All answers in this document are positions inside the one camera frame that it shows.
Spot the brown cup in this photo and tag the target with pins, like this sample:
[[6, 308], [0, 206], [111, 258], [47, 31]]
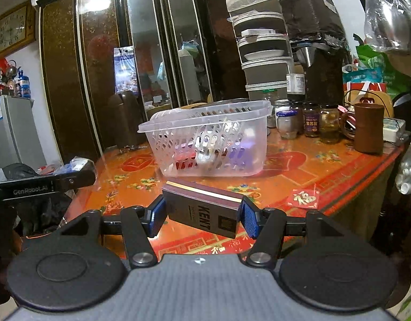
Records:
[[368, 130]]

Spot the small jar blue lid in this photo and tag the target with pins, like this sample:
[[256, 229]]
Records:
[[287, 120]]

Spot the red paper sticker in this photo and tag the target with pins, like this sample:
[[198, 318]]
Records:
[[304, 200]]

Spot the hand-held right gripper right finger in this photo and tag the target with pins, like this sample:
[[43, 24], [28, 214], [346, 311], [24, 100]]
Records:
[[249, 220]]

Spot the white toy figure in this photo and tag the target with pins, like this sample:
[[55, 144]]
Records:
[[210, 145]]

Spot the beige bag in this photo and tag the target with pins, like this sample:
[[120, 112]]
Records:
[[404, 62]]

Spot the clear plastic basket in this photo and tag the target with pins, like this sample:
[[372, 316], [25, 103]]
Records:
[[254, 123]]

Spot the white plate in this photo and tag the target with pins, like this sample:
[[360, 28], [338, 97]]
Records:
[[264, 54]]

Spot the grey refrigerator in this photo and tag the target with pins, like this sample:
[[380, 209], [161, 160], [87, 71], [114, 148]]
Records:
[[14, 130]]

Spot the brown thermos jug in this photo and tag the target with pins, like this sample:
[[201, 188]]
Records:
[[125, 120]]

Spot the blue cap bottle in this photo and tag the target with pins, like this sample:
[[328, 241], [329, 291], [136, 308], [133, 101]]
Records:
[[24, 85]]

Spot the dark cigarette box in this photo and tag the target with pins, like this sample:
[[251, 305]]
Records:
[[198, 210]]

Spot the black cloth bundle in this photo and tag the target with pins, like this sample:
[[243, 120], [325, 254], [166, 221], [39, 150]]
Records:
[[19, 170]]

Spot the red box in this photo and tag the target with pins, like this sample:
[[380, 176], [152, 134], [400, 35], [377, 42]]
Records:
[[185, 162]]

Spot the glass pickle jar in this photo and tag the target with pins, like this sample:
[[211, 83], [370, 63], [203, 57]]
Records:
[[330, 125]]

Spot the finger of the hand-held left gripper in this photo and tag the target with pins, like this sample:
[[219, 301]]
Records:
[[80, 178]]

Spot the clear bag with ladles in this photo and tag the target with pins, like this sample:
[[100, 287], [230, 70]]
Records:
[[386, 23]]

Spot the framed wall clock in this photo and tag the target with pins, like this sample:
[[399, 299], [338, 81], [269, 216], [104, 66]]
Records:
[[12, 30]]

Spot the green lid glass jar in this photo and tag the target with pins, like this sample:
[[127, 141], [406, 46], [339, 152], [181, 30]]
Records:
[[269, 96]]

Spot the blue white plastic packet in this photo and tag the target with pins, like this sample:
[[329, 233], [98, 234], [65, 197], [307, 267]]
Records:
[[79, 164]]

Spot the white label jar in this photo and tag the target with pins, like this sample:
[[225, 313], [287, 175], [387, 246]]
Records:
[[295, 83]]

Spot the bunch of keys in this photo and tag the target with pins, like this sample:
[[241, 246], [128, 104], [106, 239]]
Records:
[[128, 148]]

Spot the white tiered mesh food rack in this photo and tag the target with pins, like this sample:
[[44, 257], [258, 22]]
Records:
[[265, 73]]

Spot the dark wrapped appliance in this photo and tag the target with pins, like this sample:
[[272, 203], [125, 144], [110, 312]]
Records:
[[326, 77]]

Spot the hanging printed plastic packet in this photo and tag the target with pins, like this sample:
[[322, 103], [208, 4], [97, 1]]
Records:
[[125, 70]]

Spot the dark wooden wardrobe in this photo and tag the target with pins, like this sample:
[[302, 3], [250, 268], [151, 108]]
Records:
[[64, 73]]

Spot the plastic bag with bottles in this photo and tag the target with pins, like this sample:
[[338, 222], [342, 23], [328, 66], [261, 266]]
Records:
[[408, 174]]

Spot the green shopping bag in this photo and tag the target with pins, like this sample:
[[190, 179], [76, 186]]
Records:
[[372, 67]]

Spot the jar with purple label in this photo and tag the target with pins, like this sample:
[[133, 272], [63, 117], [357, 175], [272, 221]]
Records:
[[311, 120]]

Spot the dark wrapped box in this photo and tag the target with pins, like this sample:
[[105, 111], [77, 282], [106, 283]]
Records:
[[312, 13]]

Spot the white power strip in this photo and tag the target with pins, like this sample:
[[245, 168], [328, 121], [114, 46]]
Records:
[[393, 129]]

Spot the flat white box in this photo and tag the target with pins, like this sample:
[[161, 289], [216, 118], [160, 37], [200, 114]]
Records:
[[259, 32]]

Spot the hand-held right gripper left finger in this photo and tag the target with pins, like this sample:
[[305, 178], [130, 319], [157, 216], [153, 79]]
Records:
[[155, 221]]

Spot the small purple pack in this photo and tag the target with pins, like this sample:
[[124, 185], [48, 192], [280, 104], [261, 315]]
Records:
[[245, 145]]

